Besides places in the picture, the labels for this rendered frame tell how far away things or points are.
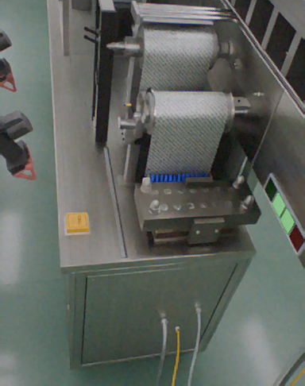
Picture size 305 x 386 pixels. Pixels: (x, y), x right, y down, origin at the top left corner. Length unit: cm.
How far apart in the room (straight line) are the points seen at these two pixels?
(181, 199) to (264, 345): 120
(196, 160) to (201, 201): 15
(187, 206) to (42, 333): 115
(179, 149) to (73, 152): 49
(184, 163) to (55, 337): 117
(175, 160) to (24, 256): 131
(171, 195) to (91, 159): 42
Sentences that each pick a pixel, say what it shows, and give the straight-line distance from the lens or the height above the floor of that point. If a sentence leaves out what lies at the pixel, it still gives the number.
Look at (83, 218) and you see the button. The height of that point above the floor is 92.
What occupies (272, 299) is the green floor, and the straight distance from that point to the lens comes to 255.
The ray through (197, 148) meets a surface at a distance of 141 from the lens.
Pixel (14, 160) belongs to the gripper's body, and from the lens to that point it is 133.
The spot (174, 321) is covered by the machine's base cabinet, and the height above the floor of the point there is 44.
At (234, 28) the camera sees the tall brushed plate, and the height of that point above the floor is 141.
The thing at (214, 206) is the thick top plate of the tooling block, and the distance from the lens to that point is 140.
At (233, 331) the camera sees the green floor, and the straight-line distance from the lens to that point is 237.
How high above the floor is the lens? 202
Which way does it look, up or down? 44 degrees down
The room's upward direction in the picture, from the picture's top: 11 degrees clockwise
